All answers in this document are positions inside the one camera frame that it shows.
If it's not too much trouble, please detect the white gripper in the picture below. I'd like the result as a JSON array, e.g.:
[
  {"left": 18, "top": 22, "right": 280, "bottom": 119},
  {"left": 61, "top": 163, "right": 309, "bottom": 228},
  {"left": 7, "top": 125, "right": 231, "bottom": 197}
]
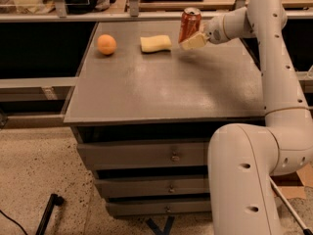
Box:
[{"left": 180, "top": 16, "right": 229, "bottom": 50}]

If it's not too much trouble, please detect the red coke can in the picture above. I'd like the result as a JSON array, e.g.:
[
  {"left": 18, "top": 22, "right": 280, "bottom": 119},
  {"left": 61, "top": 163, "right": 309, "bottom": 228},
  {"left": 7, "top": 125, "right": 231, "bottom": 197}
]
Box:
[{"left": 178, "top": 7, "right": 201, "bottom": 43}]

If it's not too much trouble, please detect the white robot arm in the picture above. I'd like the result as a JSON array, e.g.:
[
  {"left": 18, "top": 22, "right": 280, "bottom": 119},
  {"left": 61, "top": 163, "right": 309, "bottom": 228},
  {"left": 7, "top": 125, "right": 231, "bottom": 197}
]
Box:
[{"left": 180, "top": 0, "right": 313, "bottom": 235}]

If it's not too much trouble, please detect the yellow sponge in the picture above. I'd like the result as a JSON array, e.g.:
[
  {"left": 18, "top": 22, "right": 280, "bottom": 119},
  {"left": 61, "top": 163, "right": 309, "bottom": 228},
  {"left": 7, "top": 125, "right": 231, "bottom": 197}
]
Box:
[{"left": 140, "top": 35, "right": 172, "bottom": 53}]

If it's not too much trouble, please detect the orange fruit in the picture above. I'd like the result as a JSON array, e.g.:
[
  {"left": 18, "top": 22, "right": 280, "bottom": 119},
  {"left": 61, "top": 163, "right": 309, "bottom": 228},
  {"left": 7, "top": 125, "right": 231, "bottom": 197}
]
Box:
[{"left": 97, "top": 34, "right": 117, "bottom": 55}]

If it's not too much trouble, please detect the grey drawer cabinet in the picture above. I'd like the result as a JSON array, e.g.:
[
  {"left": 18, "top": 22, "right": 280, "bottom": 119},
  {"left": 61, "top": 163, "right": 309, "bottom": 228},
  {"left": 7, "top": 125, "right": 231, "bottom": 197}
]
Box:
[{"left": 64, "top": 21, "right": 264, "bottom": 216}]

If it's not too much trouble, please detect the top grey drawer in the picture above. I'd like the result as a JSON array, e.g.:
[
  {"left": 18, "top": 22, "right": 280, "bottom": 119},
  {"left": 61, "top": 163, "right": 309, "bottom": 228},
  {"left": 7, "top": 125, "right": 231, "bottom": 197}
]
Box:
[{"left": 77, "top": 139, "right": 207, "bottom": 170}]

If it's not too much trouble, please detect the grey drawer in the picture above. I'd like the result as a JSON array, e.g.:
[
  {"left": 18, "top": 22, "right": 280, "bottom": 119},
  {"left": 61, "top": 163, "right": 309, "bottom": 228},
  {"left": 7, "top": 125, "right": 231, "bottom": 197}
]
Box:
[
  {"left": 77, "top": 139, "right": 207, "bottom": 170},
  {"left": 106, "top": 198, "right": 211, "bottom": 216},
  {"left": 95, "top": 175, "right": 209, "bottom": 199}
]

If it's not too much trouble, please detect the bottom grey drawer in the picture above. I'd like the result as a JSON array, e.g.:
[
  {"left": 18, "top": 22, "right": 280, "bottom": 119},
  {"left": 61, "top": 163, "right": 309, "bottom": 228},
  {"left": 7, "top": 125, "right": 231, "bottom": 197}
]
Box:
[{"left": 106, "top": 198, "right": 211, "bottom": 216}]

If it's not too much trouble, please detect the middle grey drawer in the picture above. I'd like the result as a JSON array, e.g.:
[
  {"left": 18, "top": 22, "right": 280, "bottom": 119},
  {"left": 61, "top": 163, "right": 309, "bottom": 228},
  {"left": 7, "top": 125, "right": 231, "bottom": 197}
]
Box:
[{"left": 95, "top": 175, "right": 209, "bottom": 199}]

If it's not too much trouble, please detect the brown cardboard box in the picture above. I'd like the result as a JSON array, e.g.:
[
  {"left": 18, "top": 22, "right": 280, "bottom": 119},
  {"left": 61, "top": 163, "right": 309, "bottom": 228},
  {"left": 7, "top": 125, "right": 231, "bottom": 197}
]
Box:
[{"left": 272, "top": 164, "right": 313, "bottom": 199}]

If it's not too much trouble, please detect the blue tape on floor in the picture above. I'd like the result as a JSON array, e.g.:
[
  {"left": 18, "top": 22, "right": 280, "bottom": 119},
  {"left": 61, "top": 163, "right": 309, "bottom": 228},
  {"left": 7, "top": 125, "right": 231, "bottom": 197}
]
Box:
[{"left": 145, "top": 215, "right": 176, "bottom": 235}]

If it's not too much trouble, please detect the black bar on floor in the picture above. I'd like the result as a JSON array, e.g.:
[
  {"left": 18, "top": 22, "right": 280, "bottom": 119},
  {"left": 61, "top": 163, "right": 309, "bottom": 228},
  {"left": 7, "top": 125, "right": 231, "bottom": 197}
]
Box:
[{"left": 35, "top": 194, "right": 65, "bottom": 235}]

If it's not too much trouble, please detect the white stick with black tip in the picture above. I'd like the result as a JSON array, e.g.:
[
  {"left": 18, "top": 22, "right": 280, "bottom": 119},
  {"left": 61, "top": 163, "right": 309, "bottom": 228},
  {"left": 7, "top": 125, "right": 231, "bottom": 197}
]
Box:
[{"left": 269, "top": 177, "right": 313, "bottom": 235}]

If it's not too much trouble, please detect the black cable on floor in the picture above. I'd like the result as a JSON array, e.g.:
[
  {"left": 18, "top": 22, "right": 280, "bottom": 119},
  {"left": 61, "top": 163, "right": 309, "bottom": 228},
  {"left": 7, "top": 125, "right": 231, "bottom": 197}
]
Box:
[{"left": 0, "top": 209, "right": 29, "bottom": 235}]

